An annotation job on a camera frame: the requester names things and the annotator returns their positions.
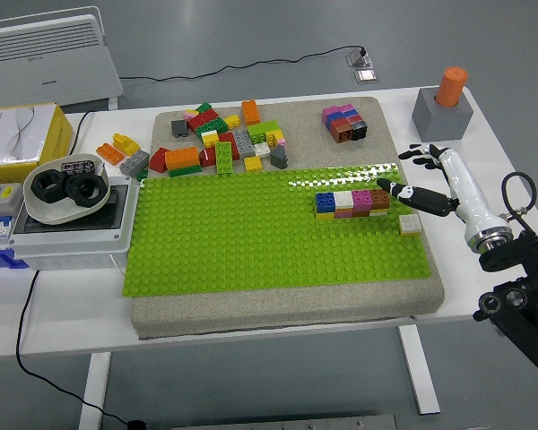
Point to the large red brick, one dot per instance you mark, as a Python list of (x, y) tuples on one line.
[(202, 120)]

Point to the pink cube brick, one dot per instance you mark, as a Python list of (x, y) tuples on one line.
[(347, 109)]

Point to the metal floor socket plate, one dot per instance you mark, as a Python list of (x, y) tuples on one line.
[(367, 75)]

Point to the yellow and white carton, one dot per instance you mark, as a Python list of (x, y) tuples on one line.
[(18, 134)]

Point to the yellow flat brick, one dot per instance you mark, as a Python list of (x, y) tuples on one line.
[(325, 215)]

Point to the small green brick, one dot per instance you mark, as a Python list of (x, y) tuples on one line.
[(203, 107)]

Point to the black cube brick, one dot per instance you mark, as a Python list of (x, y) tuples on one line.
[(359, 130)]

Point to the white table leg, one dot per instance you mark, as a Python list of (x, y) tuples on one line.
[(419, 372), (94, 389)]

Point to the white panel heater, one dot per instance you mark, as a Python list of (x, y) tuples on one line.
[(49, 67)]

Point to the grey-brown mat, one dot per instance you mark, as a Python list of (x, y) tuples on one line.
[(273, 309)]

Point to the magenta cube brick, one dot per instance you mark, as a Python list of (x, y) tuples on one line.
[(329, 113)]

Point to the orange cylinder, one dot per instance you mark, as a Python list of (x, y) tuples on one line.
[(450, 85)]

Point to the white and yellow brick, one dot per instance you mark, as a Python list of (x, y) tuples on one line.
[(210, 138), (410, 225)]

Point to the long green brick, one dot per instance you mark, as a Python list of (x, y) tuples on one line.
[(224, 157)]

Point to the yellow sloped brick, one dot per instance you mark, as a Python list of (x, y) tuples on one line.
[(125, 143)]

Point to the red sloped brick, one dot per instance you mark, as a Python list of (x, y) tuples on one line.
[(158, 160)]

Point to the pink flat brick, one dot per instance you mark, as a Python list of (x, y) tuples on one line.
[(343, 212)]

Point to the open metal floor socket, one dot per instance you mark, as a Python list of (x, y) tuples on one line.
[(361, 61)]

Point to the small yellow brick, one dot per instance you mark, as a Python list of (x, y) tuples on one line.
[(192, 111)]

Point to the dark grey small brick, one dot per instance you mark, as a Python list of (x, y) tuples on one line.
[(179, 127)]

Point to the small black printed part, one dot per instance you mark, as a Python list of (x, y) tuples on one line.
[(77, 166)]

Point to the grey electrical enclosure box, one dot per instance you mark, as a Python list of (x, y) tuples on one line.
[(72, 242)]

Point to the red cube brick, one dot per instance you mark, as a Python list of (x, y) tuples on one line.
[(338, 123)]

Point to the brown cube brick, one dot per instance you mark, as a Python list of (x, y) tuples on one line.
[(342, 133)]

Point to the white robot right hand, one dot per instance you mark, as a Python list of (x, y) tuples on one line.
[(464, 188)]

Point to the green studded baseplate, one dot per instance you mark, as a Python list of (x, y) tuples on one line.
[(228, 233)]

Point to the large black nut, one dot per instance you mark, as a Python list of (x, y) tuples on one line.
[(39, 188), (74, 192)]

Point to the black plug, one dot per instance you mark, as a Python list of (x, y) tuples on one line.
[(362, 51)]

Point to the grey push-button switch box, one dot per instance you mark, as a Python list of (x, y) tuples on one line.
[(0, 199)]

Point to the green flat brick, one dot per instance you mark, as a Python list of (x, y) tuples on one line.
[(184, 170)]

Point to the yellow square brick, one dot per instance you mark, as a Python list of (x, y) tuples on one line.
[(233, 122), (253, 164)]

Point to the brown square brick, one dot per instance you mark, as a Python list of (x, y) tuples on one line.
[(380, 200)]

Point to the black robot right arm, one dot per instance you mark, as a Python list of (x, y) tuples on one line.
[(533, 251)]

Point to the white bowl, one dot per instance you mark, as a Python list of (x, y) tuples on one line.
[(54, 214)]

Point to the lime green brick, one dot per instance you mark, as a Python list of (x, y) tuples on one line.
[(261, 131)]

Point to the large orange brick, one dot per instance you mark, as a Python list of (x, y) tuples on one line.
[(182, 157)]

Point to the grey block holder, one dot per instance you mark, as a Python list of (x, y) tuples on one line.
[(439, 121)]

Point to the dark grey sloped brick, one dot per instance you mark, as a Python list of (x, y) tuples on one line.
[(278, 157)]

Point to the small green piece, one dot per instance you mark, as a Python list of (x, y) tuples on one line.
[(142, 174)]

